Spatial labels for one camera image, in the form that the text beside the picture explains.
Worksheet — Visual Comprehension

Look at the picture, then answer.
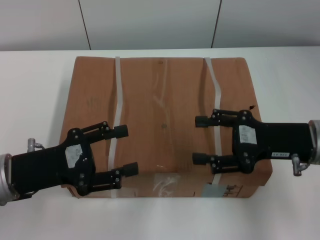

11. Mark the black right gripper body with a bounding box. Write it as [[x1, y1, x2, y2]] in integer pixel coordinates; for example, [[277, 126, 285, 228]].
[[232, 111, 314, 174]]

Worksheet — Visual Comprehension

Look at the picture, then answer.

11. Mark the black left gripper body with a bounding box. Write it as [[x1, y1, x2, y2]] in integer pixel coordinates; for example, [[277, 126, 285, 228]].
[[11, 127, 98, 201]]

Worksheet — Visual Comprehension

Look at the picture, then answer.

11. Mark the white plastic packing strap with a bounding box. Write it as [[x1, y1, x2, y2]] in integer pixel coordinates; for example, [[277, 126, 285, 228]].
[[106, 56, 125, 199], [203, 56, 223, 186]]

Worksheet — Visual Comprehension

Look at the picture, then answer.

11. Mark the brown cardboard box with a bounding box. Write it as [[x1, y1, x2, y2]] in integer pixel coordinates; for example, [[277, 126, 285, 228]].
[[59, 56, 273, 200]]

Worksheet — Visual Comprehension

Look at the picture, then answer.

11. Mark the left gripper cable with connector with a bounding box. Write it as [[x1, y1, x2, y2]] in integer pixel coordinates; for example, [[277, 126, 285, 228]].
[[26, 137, 46, 152]]

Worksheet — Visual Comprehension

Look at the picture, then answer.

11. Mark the gripper cable with connector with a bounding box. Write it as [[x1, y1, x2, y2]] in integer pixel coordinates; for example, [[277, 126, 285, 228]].
[[26, 137, 46, 152], [291, 154, 310, 177]]

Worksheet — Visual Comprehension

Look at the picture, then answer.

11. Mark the right gripper cable with connector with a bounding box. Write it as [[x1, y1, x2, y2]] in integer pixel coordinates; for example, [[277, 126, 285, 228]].
[[291, 154, 310, 177]]

